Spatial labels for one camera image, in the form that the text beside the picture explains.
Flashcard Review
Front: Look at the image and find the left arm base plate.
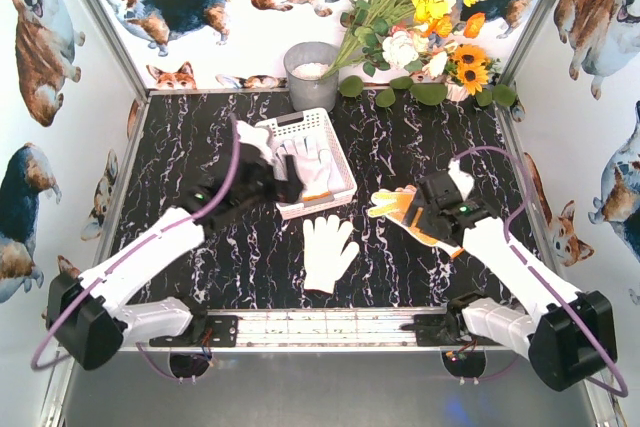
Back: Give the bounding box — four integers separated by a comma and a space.
149, 315, 239, 348

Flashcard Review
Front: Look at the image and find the aluminium front rail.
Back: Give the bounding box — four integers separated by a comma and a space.
55, 309, 599, 352

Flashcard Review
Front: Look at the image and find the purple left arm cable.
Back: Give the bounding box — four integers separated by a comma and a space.
30, 114, 242, 383

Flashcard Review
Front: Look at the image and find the white perforated storage basket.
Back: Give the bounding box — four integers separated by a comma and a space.
256, 108, 357, 220

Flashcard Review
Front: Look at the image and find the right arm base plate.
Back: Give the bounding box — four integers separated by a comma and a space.
400, 314, 498, 347

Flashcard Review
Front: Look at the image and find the artificial flower bouquet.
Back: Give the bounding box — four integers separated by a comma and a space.
323, 0, 516, 107

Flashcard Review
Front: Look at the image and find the beige knit glove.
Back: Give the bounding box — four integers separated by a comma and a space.
303, 215, 359, 294

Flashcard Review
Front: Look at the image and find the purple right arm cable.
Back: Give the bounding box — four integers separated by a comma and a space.
449, 145, 629, 398

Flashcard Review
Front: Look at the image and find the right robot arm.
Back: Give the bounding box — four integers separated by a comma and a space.
402, 171, 618, 392

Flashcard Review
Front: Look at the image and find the orange dotted glove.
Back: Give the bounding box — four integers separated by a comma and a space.
367, 185, 463, 259

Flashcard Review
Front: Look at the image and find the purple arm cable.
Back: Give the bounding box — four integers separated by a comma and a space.
30, 114, 242, 383
449, 145, 629, 398

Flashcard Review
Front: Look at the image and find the blue dotted glove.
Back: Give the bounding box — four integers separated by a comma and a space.
276, 136, 332, 201

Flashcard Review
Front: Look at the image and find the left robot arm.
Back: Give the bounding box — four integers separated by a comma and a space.
46, 144, 304, 371

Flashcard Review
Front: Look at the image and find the grey metal bucket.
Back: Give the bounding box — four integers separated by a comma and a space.
283, 42, 339, 111

